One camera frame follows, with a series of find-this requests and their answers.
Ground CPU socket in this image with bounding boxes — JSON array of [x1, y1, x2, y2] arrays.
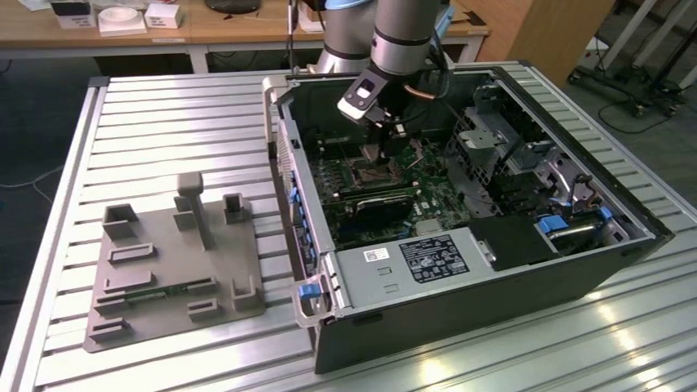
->
[[350, 157, 407, 191]]

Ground black RAM slots bank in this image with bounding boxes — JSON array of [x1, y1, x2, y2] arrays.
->
[[325, 185, 413, 203], [313, 136, 377, 159]]

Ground green motherboard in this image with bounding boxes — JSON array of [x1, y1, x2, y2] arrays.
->
[[303, 134, 474, 250]]

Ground black graphics card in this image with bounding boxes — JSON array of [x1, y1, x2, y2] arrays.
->
[[345, 194, 414, 232]]

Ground metal drive cage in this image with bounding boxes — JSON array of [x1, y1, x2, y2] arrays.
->
[[443, 83, 550, 217]]

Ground pale blue teach pendant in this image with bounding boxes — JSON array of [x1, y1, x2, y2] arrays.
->
[[422, 6, 454, 48]]

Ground small white carton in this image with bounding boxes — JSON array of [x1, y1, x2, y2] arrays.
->
[[297, 0, 327, 33]]

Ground wooden cabinet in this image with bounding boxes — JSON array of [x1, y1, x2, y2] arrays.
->
[[489, 0, 619, 87]]

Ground grey power supply unit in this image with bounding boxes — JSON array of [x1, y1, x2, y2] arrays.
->
[[331, 226, 497, 311]]

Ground black plastic shroud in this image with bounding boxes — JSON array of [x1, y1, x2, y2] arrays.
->
[[467, 214, 562, 273]]

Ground wooden desk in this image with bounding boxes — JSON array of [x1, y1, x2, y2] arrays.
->
[[0, 0, 194, 52], [189, 0, 491, 62]]

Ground blue disk carrier latch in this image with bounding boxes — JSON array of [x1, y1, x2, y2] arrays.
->
[[535, 216, 570, 238]]

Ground black round object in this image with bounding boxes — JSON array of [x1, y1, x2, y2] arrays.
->
[[204, 0, 260, 12]]

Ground open black PC case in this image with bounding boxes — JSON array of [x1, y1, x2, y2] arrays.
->
[[260, 65, 675, 375]]

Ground grey parts rack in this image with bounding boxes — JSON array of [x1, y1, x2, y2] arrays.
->
[[80, 171, 267, 354]]

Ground wheeled equipment stand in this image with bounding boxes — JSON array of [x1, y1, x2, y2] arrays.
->
[[565, 0, 697, 119]]

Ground white printed box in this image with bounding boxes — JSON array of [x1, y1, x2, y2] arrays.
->
[[144, 3, 184, 29]]

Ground green RAM stick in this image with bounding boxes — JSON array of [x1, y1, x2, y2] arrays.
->
[[125, 283, 192, 305]]

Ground white round holder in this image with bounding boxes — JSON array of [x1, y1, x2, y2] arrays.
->
[[97, 7, 148, 38]]

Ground white box with black top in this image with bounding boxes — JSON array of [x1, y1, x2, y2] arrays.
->
[[50, 0, 93, 30]]

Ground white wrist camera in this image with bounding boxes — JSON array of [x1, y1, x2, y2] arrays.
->
[[335, 68, 390, 123]]

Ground black hanging cable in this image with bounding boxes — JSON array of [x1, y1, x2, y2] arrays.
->
[[285, 0, 301, 71]]

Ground coloured wire bundle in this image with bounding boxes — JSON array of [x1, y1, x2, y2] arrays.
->
[[559, 173, 603, 216]]

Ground white floor cable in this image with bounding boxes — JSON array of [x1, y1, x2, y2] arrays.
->
[[0, 167, 66, 201]]

